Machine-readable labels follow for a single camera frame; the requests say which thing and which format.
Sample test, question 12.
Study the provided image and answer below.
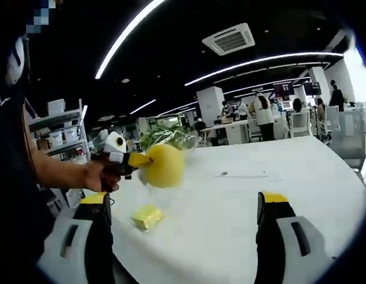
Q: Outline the green potted plant white pot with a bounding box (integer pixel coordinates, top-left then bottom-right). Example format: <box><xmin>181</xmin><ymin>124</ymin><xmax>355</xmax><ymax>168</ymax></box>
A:
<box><xmin>140</xmin><ymin>125</ymin><xmax>199</xmax><ymax>152</ymax></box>

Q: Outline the clear plastic bag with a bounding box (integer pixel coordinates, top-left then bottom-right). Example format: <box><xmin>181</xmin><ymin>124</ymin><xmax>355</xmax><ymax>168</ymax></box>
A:
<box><xmin>137</xmin><ymin>132</ymin><xmax>202</xmax><ymax>208</ymax></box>

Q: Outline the long curved ceiling light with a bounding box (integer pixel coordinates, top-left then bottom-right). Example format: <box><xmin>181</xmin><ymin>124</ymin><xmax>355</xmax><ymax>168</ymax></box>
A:
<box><xmin>184</xmin><ymin>52</ymin><xmax>345</xmax><ymax>88</ymax></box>
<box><xmin>94</xmin><ymin>0</ymin><xmax>166</xmax><ymax>80</ymax></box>

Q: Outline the yellow rectangular silicone block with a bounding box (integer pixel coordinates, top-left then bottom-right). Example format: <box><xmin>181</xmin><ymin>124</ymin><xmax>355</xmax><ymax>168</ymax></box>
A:
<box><xmin>130</xmin><ymin>206</ymin><xmax>168</xmax><ymax>233</ymax></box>

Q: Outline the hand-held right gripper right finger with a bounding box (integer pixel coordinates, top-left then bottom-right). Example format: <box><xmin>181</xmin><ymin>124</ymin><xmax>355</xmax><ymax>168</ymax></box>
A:
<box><xmin>255</xmin><ymin>191</ymin><xmax>332</xmax><ymax>284</ymax></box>

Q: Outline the person's left hand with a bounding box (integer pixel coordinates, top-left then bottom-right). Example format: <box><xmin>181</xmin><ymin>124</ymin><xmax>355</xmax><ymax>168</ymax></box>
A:
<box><xmin>82</xmin><ymin>154</ymin><xmax>122</xmax><ymax>193</ymax></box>

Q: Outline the white paper strip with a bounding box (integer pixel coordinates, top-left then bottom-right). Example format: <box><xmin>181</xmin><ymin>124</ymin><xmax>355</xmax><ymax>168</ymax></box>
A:
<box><xmin>215</xmin><ymin>170</ymin><xmax>270</xmax><ymax>179</ymax></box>

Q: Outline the white office desk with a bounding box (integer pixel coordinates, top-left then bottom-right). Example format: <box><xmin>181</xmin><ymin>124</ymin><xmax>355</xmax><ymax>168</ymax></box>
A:
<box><xmin>199</xmin><ymin>120</ymin><xmax>255</xmax><ymax>146</ymax></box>

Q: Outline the short ceiling light strip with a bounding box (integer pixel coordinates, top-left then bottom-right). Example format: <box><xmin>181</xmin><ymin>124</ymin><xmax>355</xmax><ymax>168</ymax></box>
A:
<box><xmin>129</xmin><ymin>98</ymin><xmax>158</xmax><ymax>116</ymax></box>

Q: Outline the person's dark shirt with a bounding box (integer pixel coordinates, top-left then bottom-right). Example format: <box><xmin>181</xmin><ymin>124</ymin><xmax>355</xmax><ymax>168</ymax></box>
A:
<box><xmin>0</xmin><ymin>29</ymin><xmax>55</xmax><ymax>267</ymax></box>

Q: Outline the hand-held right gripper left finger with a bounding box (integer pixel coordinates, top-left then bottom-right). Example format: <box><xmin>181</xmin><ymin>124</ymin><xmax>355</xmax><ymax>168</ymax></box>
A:
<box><xmin>37</xmin><ymin>191</ymin><xmax>115</xmax><ymax>284</ymax></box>

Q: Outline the ceiling air conditioner vent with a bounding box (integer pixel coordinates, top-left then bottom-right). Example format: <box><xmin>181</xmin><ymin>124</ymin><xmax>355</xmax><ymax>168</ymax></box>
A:
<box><xmin>201</xmin><ymin>22</ymin><xmax>256</xmax><ymax>57</ymax></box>

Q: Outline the grey mesh office chair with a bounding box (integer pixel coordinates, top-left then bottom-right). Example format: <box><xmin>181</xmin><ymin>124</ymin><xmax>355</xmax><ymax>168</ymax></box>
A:
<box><xmin>327</xmin><ymin>108</ymin><xmax>366</xmax><ymax>167</ymax></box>

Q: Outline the white chest-worn device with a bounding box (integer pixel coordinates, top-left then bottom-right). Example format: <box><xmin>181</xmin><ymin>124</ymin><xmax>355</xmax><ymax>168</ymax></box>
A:
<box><xmin>4</xmin><ymin>34</ymin><xmax>27</xmax><ymax>87</ymax></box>

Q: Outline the grey storage shelf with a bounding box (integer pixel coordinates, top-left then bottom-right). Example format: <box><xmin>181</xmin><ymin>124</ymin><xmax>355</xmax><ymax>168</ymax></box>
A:
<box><xmin>28</xmin><ymin>98</ymin><xmax>92</xmax><ymax>167</ymax></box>

